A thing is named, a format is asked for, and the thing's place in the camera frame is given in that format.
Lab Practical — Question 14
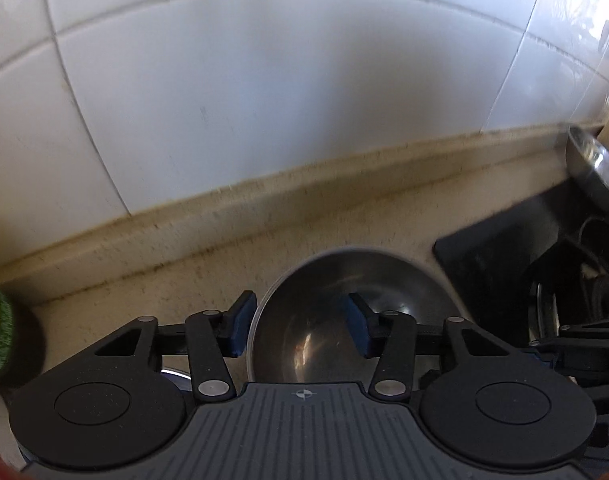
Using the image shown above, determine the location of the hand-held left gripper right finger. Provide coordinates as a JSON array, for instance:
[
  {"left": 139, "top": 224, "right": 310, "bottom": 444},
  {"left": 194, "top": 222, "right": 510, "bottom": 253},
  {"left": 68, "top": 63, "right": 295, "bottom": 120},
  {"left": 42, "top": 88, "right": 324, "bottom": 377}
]
[{"left": 339, "top": 291, "right": 513, "bottom": 400}]

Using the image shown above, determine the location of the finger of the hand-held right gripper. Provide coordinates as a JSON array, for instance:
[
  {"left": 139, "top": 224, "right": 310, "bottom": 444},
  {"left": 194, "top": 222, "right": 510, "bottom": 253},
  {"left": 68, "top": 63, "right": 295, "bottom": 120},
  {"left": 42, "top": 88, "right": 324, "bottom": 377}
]
[{"left": 529, "top": 316, "right": 609, "bottom": 387}]

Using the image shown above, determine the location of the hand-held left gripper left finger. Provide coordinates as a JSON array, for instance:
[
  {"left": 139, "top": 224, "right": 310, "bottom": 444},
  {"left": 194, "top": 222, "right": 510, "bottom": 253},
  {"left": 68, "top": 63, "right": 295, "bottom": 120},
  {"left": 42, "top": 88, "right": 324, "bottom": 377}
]
[{"left": 92, "top": 290, "right": 258, "bottom": 404}]

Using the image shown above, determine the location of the steel bowl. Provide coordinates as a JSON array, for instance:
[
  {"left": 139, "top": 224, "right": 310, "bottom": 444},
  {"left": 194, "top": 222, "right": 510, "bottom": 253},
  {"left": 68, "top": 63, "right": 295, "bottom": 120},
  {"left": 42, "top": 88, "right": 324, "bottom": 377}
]
[
  {"left": 159, "top": 366, "right": 193, "bottom": 392},
  {"left": 565, "top": 125, "right": 609, "bottom": 212},
  {"left": 245, "top": 246, "right": 466, "bottom": 384}
]

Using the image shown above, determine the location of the black burner pan support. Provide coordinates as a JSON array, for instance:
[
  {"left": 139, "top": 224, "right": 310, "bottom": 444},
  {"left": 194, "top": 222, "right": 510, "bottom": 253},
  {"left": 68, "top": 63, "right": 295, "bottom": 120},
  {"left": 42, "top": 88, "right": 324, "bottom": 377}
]
[{"left": 522, "top": 236, "right": 609, "bottom": 342}]

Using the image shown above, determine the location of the green label sauce bottle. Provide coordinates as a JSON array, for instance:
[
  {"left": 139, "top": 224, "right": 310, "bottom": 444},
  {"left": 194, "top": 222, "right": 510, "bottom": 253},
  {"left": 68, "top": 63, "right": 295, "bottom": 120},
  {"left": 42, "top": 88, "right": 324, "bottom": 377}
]
[{"left": 0, "top": 280, "right": 48, "bottom": 392}]

